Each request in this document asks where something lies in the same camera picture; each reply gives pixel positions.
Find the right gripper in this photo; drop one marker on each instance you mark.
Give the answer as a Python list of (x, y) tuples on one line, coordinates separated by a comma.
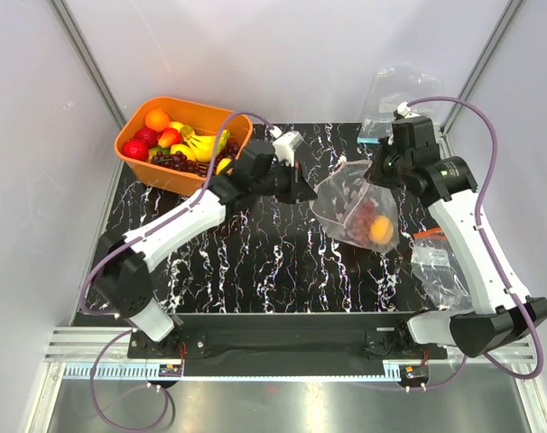
[(375, 173)]

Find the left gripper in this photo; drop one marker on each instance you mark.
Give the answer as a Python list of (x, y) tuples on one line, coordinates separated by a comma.
[(298, 189)]

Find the pink zip top bag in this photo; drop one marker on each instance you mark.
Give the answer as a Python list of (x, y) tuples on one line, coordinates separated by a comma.
[(338, 196)]

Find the yellow pink peach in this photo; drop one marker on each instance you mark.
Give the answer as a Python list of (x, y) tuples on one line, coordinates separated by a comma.
[(381, 230)]

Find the red apple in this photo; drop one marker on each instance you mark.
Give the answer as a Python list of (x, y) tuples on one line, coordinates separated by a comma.
[(135, 149)]

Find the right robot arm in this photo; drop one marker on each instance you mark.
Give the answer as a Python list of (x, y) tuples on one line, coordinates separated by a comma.
[(503, 310)]

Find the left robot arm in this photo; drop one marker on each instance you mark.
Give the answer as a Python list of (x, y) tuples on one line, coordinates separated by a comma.
[(125, 262)]

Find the blue zip top bag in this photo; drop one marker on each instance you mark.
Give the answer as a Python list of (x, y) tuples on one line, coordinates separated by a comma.
[(390, 87)]

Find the orange zip top bag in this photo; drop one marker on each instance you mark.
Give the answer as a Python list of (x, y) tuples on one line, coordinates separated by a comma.
[(436, 266)]

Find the yellow lemon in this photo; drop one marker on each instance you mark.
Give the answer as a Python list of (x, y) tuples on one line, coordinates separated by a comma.
[(225, 166)]

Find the yellow banana bunch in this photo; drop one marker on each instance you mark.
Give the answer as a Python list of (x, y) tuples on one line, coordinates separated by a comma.
[(202, 145)]

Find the yellow pear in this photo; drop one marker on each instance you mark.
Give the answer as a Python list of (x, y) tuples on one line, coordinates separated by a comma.
[(184, 151)]

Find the dark purple grape bunch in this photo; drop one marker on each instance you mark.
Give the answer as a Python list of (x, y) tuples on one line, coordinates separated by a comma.
[(162, 158)]

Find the red yellow mango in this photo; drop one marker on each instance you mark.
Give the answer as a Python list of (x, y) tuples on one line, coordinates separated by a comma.
[(169, 137)]

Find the dark red pomegranate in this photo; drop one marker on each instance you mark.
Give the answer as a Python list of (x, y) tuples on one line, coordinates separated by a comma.
[(148, 136)]

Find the orange fruit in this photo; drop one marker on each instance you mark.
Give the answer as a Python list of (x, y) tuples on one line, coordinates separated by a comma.
[(157, 119)]

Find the orange plastic fruit basket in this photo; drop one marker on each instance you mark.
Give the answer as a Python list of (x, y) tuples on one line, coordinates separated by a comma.
[(204, 119)]

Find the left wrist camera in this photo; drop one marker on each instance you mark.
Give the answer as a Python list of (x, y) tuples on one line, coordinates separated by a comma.
[(285, 147)]

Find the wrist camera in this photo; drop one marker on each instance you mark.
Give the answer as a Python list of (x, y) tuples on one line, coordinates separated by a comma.
[(285, 147), (403, 113)]

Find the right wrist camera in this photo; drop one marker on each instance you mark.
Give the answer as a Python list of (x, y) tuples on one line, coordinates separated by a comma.
[(403, 113)]

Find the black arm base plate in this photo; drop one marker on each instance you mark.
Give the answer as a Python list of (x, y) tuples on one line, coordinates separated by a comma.
[(371, 334)]

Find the white slotted cable duct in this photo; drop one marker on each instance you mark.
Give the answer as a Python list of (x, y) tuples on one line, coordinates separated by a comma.
[(159, 372)]

